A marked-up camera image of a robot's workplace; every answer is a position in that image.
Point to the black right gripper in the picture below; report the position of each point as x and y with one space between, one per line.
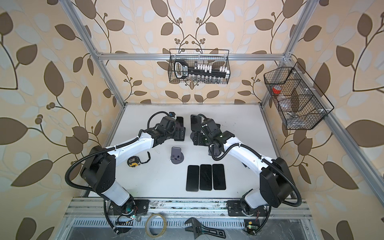
197 138

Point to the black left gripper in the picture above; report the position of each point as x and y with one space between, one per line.
178 135

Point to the purple phone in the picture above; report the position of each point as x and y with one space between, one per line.
193 177

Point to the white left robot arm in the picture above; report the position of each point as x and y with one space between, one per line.
99 169

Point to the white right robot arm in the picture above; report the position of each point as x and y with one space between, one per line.
276 184

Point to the silver phone left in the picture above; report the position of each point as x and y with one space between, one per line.
180 121

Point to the black phone stand front left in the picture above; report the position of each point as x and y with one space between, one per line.
177 157

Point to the yellow black tape measure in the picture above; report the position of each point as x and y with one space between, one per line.
135 161

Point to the black socket set tool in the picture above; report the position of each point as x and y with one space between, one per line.
182 71

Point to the black adjustable wrench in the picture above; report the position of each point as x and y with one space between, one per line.
197 228

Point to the black wire basket back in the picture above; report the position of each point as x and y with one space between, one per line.
215 57

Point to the black wire basket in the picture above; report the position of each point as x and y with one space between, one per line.
302 104
215 57

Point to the black wire basket right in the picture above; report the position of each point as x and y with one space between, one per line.
302 104

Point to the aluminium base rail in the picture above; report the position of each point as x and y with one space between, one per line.
89 212

